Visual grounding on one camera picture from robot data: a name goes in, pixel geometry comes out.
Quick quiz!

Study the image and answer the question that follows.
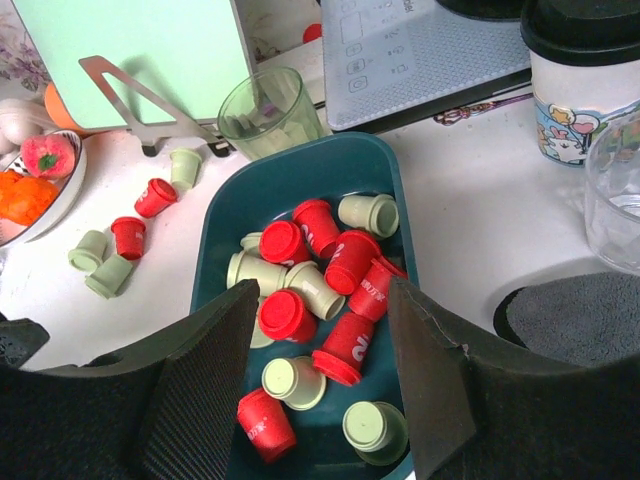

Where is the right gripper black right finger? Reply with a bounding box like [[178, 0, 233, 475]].
[[389, 278, 639, 479]]

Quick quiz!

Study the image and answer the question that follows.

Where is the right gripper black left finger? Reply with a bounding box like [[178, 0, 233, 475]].
[[1, 280, 259, 479]]

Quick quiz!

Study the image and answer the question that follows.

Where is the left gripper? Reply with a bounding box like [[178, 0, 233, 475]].
[[1, 314, 50, 368]]

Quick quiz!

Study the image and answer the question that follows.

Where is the red coffee capsule bottom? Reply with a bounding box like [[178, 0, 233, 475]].
[[237, 387, 297, 464]]

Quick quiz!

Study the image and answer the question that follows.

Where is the red coffee capsule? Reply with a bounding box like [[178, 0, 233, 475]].
[[110, 216, 146, 261], [259, 220, 311, 267], [324, 230, 382, 295], [292, 199, 341, 259], [237, 387, 297, 464], [311, 312, 374, 387], [258, 289, 317, 344], [347, 256, 408, 323], [134, 178, 178, 218]]

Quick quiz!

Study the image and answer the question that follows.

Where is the blue cloth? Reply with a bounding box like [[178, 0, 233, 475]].
[[493, 272, 639, 367]]

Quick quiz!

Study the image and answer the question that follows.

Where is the green coffee capsule lone bottom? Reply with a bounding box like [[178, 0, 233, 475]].
[[226, 251, 287, 297]]

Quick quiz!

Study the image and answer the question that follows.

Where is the teal plastic storage basket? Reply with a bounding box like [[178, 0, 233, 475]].
[[188, 131, 420, 480]]

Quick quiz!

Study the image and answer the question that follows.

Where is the patterned fruit bowl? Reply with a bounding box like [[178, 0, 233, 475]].
[[1, 130, 87, 249]]

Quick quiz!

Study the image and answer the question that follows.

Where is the orange mandarin right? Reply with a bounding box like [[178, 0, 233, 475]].
[[1, 171, 59, 226]]

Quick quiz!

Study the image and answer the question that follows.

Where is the pink peach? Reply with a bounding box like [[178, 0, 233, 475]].
[[20, 134, 76, 180]]

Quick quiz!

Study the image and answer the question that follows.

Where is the orange cup behind board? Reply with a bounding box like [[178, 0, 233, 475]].
[[44, 83, 86, 135]]

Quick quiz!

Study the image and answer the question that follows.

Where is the metal cutting board stand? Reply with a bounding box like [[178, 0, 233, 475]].
[[78, 54, 236, 159]]

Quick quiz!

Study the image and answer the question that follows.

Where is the small clear wine glass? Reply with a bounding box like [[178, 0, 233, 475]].
[[584, 113, 639, 275]]

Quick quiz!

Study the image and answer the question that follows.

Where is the green iridescent stirring spoon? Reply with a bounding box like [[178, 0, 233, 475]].
[[433, 93, 533, 126]]

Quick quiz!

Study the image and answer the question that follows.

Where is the green glass cup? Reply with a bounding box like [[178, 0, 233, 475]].
[[217, 67, 327, 160]]

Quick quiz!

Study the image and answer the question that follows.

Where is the mint green cutting board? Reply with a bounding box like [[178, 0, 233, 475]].
[[14, 0, 255, 130]]

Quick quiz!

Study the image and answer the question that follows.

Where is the grey induction cooker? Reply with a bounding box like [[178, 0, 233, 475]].
[[321, 1, 531, 134]]

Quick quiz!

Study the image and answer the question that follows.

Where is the black lidded white jar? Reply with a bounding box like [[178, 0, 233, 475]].
[[520, 1, 639, 167]]

